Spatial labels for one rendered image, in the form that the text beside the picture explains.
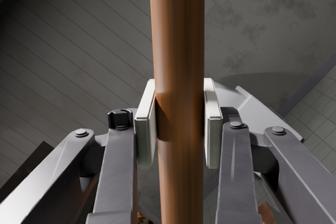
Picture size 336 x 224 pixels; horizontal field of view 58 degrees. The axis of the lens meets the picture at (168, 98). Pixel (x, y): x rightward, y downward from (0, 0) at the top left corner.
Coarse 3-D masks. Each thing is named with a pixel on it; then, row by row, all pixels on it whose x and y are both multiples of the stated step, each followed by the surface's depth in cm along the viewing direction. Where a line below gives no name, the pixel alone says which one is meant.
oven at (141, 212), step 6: (42, 144) 195; (48, 144) 199; (48, 150) 195; (12, 174) 162; (96, 186) 199; (90, 192) 191; (90, 198) 187; (84, 204) 180; (90, 204) 183; (84, 210) 176; (138, 210) 208; (144, 210) 213; (78, 216) 170; (84, 216) 173; (138, 216) 208; (144, 216) 208; (150, 216) 212; (72, 222) 164; (78, 222) 167; (84, 222) 170; (138, 222) 210; (144, 222) 210; (150, 222) 209; (156, 222) 211
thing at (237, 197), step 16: (224, 128) 14; (240, 128) 14; (224, 144) 13; (240, 144) 13; (224, 160) 12; (240, 160) 12; (224, 176) 11; (240, 176) 11; (224, 192) 10; (240, 192) 10; (224, 208) 9; (240, 208) 9; (256, 208) 9
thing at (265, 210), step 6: (264, 204) 221; (258, 210) 222; (264, 210) 217; (270, 210) 214; (276, 210) 224; (264, 216) 213; (270, 216) 208; (276, 216) 215; (282, 216) 223; (264, 222) 209; (270, 222) 205; (276, 222) 206; (282, 222) 214
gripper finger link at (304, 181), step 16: (272, 128) 14; (272, 144) 13; (288, 144) 13; (288, 160) 11; (304, 160) 11; (272, 176) 14; (288, 176) 11; (304, 176) 10; (320, 176) 10; (272, 192) 13; (288, 192) 11; (304, 192) 10; (320, 192) 10; (288, 208) 11; (304, 208) 10; (320, 208) 9
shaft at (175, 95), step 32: (160, 0) 16; (192, 0) 16; (160, 32) 16; (192, 32) 16; (160, 64) 17; (192, 64) 17; (160, 96) 18; (192, 96) 17; (160, 128) 18; (192, 128) 18; (160, 160) 19; (192, 160) 19; (160, 192) 21; (192, 192) 20
